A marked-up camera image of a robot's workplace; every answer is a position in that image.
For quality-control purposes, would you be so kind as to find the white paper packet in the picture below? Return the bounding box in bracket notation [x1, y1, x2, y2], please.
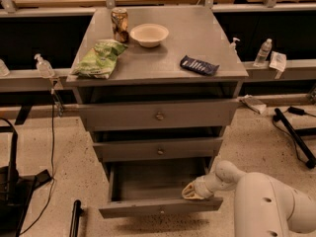
[269, 51, 286, 79]

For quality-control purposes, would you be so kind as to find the grey top drawer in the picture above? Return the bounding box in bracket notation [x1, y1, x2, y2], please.
[79, 100, 238, 131]

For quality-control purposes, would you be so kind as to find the black power adapter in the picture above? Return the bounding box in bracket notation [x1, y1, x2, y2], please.
[287, 107, 306, 116]

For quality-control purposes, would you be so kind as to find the small pump bottle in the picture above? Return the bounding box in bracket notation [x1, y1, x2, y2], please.
[230, 37, 240, 54]

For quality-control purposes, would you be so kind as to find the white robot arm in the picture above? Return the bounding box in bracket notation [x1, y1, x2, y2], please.
[182, 161, 316, 237]

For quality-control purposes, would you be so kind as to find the white paper bowl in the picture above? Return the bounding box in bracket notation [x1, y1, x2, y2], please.
[129, 24, 169, 47]

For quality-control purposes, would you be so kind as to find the black stand leg right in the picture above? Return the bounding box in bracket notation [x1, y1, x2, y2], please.
[273, 108, 316, 169]

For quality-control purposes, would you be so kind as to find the black hanging cable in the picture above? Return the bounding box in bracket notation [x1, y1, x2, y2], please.
[19, 79, 65, 236]

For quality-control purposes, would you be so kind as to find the grey bottom drawer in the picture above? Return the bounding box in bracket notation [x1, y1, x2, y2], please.
[100, 158, 223, 218]

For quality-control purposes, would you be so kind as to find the brown drink can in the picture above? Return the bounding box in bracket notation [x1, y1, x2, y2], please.
[111, 8, 129, 42]

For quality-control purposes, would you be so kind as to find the black stand base left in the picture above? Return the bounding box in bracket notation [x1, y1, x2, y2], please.
[0, 118, 52, 237]

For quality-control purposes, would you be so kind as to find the green chip bag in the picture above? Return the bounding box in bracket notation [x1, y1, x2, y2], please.
[71, 39, 127, 79]

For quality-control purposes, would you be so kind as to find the left hand sanitizer bottle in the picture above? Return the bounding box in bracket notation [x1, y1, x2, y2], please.
[35, 53, 55, 78]

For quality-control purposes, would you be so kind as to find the clear water bottle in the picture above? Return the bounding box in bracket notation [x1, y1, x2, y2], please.
[254, 39, 273, 67]

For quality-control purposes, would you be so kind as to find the dark blue snack bar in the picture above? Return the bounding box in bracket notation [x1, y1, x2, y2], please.
[180, 55, 219, 76]

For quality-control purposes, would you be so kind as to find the clear bottle far left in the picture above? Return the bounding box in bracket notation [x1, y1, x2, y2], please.
[0, 59, 10, 77]

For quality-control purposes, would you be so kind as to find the black bar on floor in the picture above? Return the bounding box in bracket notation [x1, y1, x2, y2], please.
[69, 199, 83, 237]

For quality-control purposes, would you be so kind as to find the grey drawer cabinet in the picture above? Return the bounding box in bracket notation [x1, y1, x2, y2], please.
[65, 5, 249, 183]

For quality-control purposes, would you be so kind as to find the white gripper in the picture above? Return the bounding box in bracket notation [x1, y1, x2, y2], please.
[182, 175, 218, 200]

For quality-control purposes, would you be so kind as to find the grey middle drawer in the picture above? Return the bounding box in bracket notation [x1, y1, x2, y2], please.
[93, 137, 222, 162]

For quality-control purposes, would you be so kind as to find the grey drawer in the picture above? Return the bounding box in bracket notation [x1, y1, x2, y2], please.
[79, 100, 238, 131]
[93, 137, 222, 162]
[100, 158, 223, 218]

